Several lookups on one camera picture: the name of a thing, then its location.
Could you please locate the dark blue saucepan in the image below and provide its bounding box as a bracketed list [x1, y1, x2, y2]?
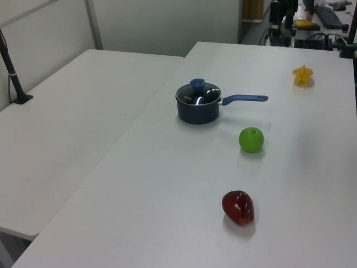
[175, 83, 269, 125]

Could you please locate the black camera stand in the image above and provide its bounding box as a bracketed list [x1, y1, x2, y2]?
[338, 7, 357, 59]

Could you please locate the black electronics box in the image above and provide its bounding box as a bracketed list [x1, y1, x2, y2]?
[293, 29, 334, 51]

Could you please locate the white side table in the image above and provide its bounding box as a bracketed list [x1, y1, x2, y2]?
[0, 49, 185, 268]

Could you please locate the black stand with white band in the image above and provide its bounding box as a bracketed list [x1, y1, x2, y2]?
[0, 27, 34, 105]

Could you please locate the glass lid with blue knob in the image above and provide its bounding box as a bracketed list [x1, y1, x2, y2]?
[175, 78, 222, 107]

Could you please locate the black keyboard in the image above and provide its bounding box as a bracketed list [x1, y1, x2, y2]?
[314, 4, 342, 28]

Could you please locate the green apple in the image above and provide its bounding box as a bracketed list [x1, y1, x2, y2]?
[238, 127, 265, 154]

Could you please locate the yellow plastic object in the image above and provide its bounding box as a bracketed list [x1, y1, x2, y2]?
[295, 20, 315, 30]

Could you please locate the yellow starfruit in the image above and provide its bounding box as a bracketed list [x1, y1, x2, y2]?
[292, 65, 314, 85]

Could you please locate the beige wooden board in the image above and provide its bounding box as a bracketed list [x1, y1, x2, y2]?
[240, 0, 264, 22]

